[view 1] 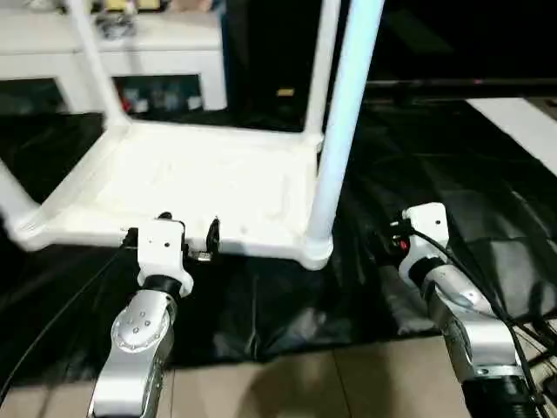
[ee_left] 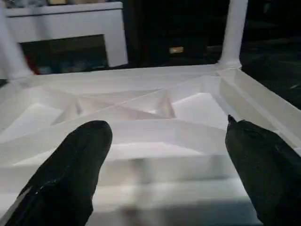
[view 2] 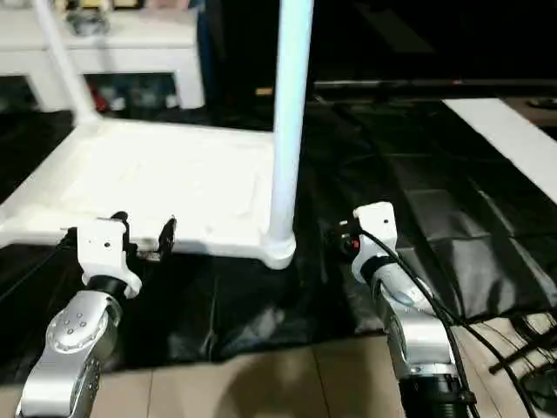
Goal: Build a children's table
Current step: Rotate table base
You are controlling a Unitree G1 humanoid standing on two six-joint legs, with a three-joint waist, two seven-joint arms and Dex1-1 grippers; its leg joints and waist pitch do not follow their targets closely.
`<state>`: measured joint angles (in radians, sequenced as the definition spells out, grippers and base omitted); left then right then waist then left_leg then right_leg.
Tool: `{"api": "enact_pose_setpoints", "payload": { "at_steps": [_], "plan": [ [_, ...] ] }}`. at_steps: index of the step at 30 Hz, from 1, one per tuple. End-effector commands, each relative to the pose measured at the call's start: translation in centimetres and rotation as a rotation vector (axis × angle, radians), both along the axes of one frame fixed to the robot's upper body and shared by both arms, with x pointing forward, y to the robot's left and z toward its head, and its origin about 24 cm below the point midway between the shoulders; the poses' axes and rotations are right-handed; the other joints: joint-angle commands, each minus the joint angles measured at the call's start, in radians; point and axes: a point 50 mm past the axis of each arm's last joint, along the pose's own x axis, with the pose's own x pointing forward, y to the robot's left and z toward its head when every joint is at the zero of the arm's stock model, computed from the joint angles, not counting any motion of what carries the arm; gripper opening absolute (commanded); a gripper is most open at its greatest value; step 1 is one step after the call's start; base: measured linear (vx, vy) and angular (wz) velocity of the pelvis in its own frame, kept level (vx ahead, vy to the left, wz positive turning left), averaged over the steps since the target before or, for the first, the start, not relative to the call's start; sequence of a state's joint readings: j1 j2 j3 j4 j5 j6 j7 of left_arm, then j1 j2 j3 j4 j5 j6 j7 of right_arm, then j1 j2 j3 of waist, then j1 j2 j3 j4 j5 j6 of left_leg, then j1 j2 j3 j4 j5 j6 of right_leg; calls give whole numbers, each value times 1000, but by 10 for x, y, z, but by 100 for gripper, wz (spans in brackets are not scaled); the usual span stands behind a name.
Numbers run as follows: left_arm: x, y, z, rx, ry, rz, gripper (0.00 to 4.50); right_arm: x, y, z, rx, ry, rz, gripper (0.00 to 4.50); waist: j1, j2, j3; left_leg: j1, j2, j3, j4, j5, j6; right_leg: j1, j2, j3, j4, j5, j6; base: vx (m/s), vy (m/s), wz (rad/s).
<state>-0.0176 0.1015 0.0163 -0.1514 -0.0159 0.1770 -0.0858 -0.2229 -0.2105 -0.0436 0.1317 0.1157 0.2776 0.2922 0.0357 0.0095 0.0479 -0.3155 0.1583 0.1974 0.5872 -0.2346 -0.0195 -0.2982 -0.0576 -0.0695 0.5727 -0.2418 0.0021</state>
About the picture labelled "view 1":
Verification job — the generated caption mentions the white plastic table top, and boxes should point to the white plastic table top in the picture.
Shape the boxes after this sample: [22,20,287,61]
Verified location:
[10,121,335,272]

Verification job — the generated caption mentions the black table mat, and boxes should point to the black table mat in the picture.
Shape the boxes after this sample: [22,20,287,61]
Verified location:
[0,98,557,388]

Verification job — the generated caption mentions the white glass-door cabinet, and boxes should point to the white glass-door cabinet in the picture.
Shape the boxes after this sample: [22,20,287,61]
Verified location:
[0,0,230,115]

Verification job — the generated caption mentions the white board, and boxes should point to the white board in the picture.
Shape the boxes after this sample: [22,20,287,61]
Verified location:
[465,98,557,179]

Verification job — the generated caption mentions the black bundle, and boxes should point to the black bundle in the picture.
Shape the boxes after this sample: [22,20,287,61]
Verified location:
[95,15,136,41]

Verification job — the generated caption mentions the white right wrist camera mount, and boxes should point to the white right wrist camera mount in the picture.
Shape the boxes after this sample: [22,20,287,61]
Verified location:
[400,202,448,282]

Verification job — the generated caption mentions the black floor cables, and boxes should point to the black floor cables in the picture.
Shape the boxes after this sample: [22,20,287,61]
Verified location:
[508,313,557,371]

